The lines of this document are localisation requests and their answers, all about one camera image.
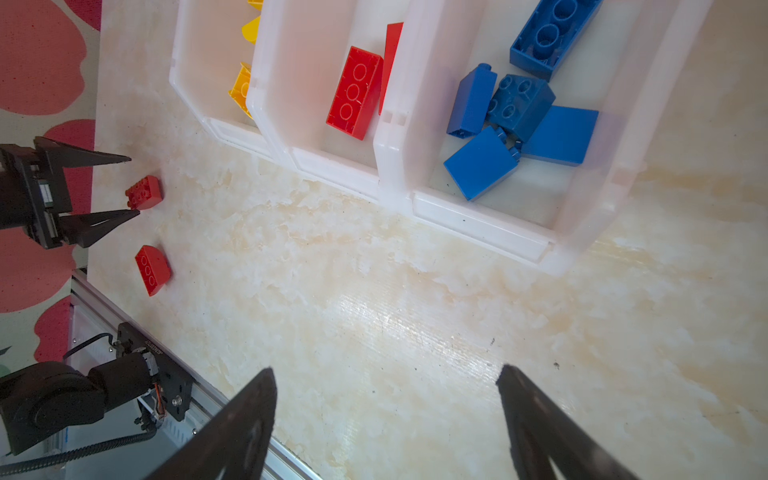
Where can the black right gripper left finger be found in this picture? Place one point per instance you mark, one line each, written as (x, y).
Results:
(235, 442)

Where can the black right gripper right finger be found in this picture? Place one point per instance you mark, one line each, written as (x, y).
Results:
(544, 440)

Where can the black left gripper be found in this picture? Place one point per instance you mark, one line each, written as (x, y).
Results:
(35, 195)

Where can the yellow round printed brick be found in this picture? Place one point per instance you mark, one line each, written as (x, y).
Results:
(241, 86)

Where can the white bin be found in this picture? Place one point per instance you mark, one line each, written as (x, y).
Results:
(624, 66)
(208, 53)
(316, 83)

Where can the small blue brick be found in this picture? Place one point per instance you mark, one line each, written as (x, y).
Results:
(519, 105)

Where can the red long brick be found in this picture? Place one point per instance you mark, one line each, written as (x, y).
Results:
(393, 34)

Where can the yellow curved brick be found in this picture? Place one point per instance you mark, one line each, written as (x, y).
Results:
(250, 31)
(258, 4)

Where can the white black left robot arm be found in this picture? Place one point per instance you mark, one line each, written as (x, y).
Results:
(45, 398)

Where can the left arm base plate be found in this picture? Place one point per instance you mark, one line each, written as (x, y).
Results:
(168, 376)

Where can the aluminium front rail frame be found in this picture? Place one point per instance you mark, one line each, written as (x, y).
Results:
(206, 401)

